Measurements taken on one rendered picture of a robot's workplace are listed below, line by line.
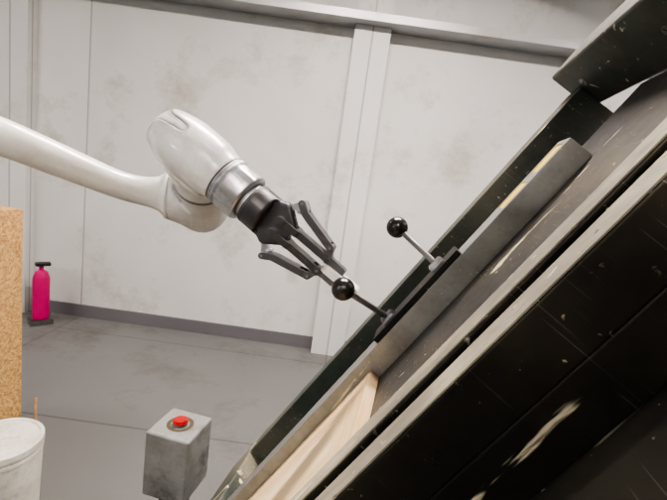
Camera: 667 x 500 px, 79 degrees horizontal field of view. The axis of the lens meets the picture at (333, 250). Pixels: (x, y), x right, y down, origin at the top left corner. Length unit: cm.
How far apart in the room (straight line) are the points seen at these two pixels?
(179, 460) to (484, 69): 363
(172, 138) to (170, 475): 84
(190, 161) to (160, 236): 341
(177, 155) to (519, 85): 361
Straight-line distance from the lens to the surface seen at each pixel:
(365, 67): 372
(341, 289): 63
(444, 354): 27
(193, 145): 71
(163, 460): 122
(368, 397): 64
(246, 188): 67
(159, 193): 85
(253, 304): 396
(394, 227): 70
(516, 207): 66
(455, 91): 390
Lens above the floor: 161
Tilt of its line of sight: 10 degrees down
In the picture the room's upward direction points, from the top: 8 degrees clockwise
